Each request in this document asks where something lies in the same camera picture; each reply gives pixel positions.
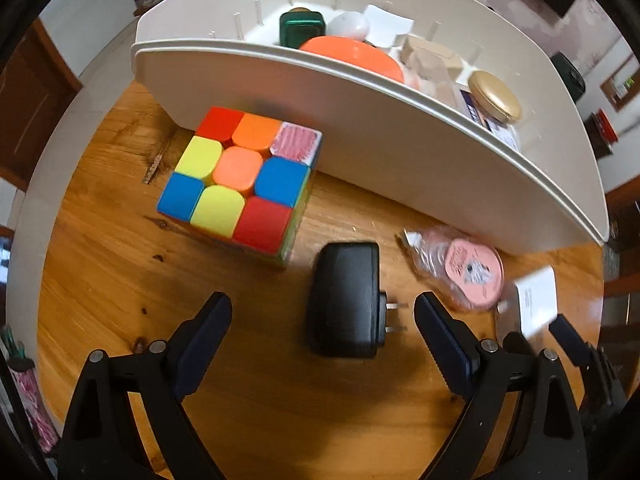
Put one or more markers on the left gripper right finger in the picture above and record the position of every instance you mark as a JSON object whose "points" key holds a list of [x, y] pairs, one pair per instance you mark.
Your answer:
{"points": [[544, 439]]}

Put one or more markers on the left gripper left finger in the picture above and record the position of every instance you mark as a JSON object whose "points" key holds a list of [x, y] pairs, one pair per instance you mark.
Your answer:
{"points": [[100, 436]]}

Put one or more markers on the white USB charger block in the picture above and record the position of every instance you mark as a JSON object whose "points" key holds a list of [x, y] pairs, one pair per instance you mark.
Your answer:
{"points": [[527, 306]]}

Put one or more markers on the pink correction tape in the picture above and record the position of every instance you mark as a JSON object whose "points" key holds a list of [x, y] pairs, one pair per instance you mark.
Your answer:
{"points": [[470, 273]]}

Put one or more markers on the black power adapter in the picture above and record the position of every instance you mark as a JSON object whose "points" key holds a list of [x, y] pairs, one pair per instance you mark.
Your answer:
{"points": [[346, 316]]}

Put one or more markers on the multicolour puzzle cube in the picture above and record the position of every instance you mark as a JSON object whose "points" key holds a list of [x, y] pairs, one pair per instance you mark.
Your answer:
{"points": [[244, 180]]}

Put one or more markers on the gold round compact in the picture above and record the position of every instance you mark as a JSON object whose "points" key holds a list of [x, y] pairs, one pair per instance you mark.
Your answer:
{"points": [[495, 97]]}

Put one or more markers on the labelled clear plastic box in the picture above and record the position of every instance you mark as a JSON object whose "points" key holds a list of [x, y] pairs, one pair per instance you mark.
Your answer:
{"points": [[505, 133]]}

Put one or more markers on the clear plastic card box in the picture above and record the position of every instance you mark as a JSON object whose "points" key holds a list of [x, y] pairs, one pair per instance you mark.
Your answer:
{"points": [[437, 85]]}

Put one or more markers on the beige wooden piece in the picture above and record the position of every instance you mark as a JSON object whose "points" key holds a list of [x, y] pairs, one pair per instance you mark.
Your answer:
{"points": [[432, 50]]}

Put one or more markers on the orange round case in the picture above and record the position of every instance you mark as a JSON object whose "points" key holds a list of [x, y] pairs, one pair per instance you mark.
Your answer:
{"points": [[356, 53]]}

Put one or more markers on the white gua sha board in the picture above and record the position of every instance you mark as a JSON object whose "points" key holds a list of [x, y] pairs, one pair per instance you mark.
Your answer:
{"points": [[386, 30]]}

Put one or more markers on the green square perfume bottle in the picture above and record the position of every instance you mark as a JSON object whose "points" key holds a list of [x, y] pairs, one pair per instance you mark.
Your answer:
{"points": [[298, 25]]}

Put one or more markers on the black speaker box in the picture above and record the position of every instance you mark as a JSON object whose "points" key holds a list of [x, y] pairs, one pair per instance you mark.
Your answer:
{"points": [[573, 80]]}

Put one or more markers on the white plastic storage bin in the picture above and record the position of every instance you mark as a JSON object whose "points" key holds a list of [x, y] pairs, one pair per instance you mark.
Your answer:
{"points": [[385, 136]]}

